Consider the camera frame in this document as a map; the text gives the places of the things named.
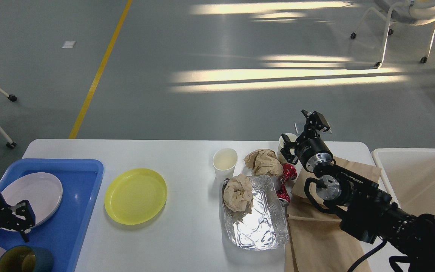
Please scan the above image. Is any white plastic bin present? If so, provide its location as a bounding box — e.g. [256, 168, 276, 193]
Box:
[372, 148, 435, 216]

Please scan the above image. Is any crumpled brown paper in tray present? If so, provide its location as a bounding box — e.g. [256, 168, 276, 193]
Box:
[223, 174, 253, 212]

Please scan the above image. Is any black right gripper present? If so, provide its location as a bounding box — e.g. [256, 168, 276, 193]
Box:
[280, 110, 333, 172]

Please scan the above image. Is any dark green mug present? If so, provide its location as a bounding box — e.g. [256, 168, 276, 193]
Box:
[0, 246, 55, 272]

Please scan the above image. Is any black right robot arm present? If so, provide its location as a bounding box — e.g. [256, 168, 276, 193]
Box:
[280, 110, 435, 272]

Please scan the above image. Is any brown paper bag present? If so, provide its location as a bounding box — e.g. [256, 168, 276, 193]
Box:
[285, 169, 364, 272]

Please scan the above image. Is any crumpled brown paper ball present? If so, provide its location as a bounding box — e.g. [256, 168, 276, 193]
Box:
[244, 149, 284, 177]

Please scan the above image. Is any aluminium foil tray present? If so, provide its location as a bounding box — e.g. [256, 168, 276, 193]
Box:
[222, 175, 289, 251]

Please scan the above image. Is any white round plate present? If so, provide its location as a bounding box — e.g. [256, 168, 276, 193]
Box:
[2, 172, 63, 227]

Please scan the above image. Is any white chair on casters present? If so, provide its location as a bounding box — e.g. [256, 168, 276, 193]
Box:
[350, 0, 435, 69]

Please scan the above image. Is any yellow round plate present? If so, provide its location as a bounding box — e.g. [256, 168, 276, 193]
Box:
[104, 168, 168, 226]

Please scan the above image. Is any blue plastic tray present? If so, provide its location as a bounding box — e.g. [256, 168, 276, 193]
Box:
[0, 158, 104, 272]

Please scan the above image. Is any white paper cup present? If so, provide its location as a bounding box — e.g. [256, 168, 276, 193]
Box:
[276, 133, 298, 164]
[212, 148, 238, 183]

